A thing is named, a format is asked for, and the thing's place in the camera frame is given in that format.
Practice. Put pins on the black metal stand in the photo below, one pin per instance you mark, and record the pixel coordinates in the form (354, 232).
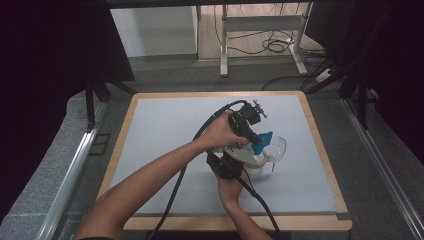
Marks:
(353, 76)

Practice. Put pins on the black curtain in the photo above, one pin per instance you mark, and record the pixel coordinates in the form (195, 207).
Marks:
(43, 66)
(400, 66)

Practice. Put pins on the black square floor plate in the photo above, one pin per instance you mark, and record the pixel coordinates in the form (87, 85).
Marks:
(99, 144)

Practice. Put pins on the blue and white bag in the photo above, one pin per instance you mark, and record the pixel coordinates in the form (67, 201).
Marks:
(265, 141)

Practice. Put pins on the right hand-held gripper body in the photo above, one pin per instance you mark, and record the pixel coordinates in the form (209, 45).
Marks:
(230, 165)

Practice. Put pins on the white metal desk frame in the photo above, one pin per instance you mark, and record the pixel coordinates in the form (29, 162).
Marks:
(260, 23)

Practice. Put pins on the light grey table mat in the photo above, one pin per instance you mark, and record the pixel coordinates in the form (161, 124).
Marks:
(166, 113)

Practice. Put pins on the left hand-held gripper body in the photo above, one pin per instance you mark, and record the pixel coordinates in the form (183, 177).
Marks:
(245, 118)

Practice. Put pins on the white cabinet panel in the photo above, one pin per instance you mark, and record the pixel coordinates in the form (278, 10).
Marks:
(153, 31)

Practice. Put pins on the white power strip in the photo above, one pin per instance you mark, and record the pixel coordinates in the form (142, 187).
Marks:
(324, 76)

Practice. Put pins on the person's right hand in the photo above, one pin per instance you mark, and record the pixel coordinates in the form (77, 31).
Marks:
(231, 191)

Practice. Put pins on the black tripod stand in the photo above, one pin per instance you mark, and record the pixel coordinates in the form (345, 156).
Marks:
(96, 90)

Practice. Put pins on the aluminium rail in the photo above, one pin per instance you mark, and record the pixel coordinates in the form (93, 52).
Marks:
(383, 170)
(66, 186)

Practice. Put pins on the person's left hand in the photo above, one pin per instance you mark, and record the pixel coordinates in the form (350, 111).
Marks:
(218, 133)

